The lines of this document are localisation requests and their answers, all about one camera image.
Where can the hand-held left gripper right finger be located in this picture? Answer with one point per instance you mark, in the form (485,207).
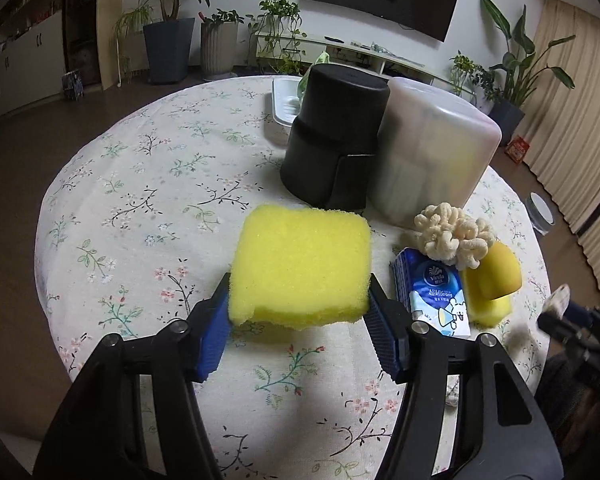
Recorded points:
(387,340)

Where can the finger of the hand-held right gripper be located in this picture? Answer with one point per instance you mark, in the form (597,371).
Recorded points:
(580,337)
(580,314)

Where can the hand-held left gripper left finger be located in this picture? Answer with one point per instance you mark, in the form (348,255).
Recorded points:
(212,340)

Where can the white soft puff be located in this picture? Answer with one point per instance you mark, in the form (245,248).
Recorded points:
(557,300)

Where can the blue tissue pack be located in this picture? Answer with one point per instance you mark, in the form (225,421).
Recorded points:
(437,295)

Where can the yellow egg-shaped sponge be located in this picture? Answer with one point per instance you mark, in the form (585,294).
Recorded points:
(500,272)

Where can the large yellow sponge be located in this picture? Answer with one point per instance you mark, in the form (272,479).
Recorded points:
(300,260)

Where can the beige coral-shaped sponge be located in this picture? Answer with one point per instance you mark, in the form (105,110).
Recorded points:
(455,235)

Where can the white plastic tray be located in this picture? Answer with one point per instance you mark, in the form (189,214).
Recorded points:
(282,102)

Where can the grey trash can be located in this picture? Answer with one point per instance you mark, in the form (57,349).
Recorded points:
(542,212)

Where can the floral tablecloth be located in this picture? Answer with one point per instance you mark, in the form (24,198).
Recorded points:
(155,200)

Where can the red box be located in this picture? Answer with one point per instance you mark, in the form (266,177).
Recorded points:
(517,149)

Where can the beige curtain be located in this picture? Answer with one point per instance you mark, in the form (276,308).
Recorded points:
(575,135)

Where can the translucent white plastic container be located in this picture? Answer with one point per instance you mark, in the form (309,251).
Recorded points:
(430,160)

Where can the dark blue round planter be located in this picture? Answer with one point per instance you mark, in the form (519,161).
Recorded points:
(507,120)

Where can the black cylindrical container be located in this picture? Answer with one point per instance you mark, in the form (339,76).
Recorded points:
(330,140)

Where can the bird of paradise plant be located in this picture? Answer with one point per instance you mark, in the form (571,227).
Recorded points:
(525,60)

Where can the small bushy houseplant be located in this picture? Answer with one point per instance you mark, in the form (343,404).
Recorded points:
(467,72)

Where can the white television cabinet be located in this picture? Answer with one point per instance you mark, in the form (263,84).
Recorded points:
(380,57)

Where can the green plastic bag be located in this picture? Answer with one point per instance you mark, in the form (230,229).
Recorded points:
(312,62)

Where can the ribbed grey round planter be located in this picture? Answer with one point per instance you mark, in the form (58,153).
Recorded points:
(219,50)

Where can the dark blue square planter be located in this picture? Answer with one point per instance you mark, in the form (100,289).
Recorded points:
(169,52)

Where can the black remote control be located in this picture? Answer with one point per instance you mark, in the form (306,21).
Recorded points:
(333,39)

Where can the trailing pothos plant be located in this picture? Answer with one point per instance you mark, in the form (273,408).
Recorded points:
(280,25)

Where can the small green potted plant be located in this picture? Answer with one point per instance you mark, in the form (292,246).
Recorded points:
(222,16)

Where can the spider plant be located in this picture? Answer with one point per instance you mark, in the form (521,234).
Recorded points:
(132,17)

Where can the white wall cabinet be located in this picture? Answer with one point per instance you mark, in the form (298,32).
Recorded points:
(25,55)

